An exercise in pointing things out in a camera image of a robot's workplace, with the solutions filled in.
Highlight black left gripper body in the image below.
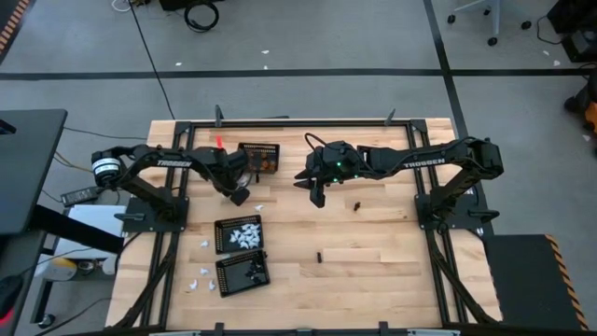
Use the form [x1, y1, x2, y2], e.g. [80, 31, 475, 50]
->
[204, 147, 251, 190]

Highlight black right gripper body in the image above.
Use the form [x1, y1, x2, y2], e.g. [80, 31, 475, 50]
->
[305, 142, 363, 186]

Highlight black slotted plastic basket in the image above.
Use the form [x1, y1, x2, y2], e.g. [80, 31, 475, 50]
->
[215, 249, 271, 299]
[237, 142, 282, 175]
[214, 214, 266, 256]

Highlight black power adapter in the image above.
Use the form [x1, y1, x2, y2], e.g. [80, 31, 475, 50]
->
[60, 186, 101, 208]

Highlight silver tape roll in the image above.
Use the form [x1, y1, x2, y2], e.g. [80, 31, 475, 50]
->
[76, 259, 100, 276]

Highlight black side desk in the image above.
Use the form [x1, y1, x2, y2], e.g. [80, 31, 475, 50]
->
[0, 109, 69, 236]

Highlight grey office chair base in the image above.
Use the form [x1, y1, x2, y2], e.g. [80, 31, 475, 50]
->
[446, 0, 533, 48]

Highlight black hazard striped platform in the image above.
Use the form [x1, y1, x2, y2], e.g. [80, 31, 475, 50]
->
[481, 232, 590, 332]

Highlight black hazard striped mat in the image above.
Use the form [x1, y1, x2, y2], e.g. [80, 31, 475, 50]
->
[0, 0, 33, 64]

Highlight orange and black machine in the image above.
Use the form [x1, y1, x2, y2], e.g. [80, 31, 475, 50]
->
[562, 69, 597, 158]

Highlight black equipment box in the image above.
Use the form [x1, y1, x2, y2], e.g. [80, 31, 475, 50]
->
[546, 0, 597, 64]

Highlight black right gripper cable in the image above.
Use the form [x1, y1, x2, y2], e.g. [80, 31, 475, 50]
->
[304, 133, 332, 153]

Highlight black metal table frame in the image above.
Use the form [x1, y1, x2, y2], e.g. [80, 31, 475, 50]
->
[104, 105, 505, 336]

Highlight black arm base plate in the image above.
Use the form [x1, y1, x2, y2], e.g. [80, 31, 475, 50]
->
[114, 195, 190, 234]
[413, 193, 501, 231]

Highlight long black floor cable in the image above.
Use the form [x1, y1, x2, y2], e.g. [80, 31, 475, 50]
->
[128, 0, 176, 121]

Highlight thin black cable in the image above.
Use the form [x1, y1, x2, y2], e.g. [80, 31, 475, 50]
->
[62, 126, 149, 141]

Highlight coiled black cable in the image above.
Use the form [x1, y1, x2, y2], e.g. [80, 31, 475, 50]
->
[183, 0, 221, 34]

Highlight yellow floor cable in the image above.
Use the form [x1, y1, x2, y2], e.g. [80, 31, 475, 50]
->
[53, 151, 94, 175]

